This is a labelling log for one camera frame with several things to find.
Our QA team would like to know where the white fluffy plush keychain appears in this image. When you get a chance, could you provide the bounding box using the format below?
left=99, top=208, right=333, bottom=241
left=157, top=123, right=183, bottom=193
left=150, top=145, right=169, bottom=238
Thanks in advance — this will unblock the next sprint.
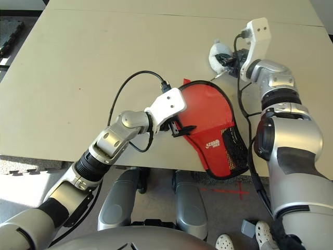
left=209, top=38, right=235, bottom=79

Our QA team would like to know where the red tape cross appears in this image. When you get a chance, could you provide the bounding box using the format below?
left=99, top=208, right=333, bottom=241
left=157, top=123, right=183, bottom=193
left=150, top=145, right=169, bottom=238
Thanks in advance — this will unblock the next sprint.
left=201, top=182, right=250, bottom=200

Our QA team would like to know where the small grey box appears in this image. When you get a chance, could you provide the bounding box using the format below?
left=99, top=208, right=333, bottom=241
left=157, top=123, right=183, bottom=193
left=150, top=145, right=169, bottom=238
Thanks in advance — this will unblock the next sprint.
left=241, top=219, right=257, bottom=238

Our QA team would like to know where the grey trouser leg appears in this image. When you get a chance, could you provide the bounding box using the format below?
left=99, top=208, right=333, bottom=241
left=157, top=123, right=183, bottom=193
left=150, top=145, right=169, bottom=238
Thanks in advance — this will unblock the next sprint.
left=260, top=239, right=276, bottom=250

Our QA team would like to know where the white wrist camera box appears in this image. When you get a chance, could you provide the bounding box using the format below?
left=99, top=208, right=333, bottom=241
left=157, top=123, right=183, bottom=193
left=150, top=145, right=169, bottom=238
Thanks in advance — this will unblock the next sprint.
left=239, top=17, right=271, bottom=82
left=144, top=87, right=187, bottom=135

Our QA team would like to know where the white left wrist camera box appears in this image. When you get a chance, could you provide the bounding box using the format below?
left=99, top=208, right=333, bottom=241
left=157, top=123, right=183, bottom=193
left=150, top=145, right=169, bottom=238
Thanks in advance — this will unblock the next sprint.
left=144, top=87, right=187, bottom=135

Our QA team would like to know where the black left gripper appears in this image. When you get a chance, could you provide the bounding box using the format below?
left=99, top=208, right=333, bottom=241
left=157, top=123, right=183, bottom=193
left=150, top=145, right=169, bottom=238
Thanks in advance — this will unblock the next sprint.
left=160, top=119, right=198, bottom=138

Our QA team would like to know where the grey robot torso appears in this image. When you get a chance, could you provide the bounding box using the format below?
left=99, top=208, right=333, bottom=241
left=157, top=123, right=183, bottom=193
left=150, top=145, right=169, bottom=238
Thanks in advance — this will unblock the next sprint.
left=49, top=225, right=216, bottom=250

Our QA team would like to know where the black interlocking foam tile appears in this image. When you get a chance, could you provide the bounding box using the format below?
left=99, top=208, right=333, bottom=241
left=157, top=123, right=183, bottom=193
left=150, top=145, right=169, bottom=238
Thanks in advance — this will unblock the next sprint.
left=0, top=20, right=25, bottom=54

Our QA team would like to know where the red black paddle case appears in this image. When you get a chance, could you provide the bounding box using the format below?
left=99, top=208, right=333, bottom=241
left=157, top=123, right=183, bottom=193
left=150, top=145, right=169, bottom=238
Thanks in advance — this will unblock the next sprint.
left=170, top=77, right=249, bottom=180

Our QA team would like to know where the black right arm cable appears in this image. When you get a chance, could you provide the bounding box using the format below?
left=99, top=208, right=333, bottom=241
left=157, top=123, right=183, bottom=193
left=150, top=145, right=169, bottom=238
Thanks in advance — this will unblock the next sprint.
left=233, top=31, right=276, bottom=217

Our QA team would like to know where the grey robot leg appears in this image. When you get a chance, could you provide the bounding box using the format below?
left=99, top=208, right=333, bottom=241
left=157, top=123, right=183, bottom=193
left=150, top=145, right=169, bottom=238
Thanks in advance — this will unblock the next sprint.
left=173, top=169, right=209, bottom=239
left=97, top=168, right=141, bottom=231

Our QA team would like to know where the white perforated shoe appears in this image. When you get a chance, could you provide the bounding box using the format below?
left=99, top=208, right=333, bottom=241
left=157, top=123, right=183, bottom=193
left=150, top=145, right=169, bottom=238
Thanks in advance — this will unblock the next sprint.
left=215, top=233, right=236, bottom=250
left=254, top=221, right=273, bottom=245

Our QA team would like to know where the grey speckled foam floor mat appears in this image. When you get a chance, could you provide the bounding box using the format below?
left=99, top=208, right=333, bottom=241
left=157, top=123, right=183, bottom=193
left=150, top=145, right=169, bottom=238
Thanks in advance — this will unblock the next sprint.
left=0, top=155, right=65, bottom=178
left=194, top=170, right=261, bottom=188

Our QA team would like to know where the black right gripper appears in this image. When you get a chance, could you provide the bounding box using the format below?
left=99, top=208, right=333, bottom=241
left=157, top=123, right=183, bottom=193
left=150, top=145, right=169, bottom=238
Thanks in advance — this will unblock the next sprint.
left=217, top=48, right=248, bottom=78

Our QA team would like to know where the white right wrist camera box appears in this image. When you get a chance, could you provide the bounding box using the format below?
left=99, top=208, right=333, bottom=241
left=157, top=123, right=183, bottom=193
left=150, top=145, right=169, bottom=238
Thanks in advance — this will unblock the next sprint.
left=239, top=17, right=271, bottom=82

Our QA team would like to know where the grey robot right leg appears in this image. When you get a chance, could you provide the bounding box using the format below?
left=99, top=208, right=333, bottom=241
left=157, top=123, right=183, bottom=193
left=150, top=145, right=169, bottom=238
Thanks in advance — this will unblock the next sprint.
left=173, top=169, right=209, bottom=239

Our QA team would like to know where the grey robot left leg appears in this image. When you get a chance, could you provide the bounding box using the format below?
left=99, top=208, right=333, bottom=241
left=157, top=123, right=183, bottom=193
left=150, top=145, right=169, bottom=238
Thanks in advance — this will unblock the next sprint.
left=97, top=168, right=141, bottom=231

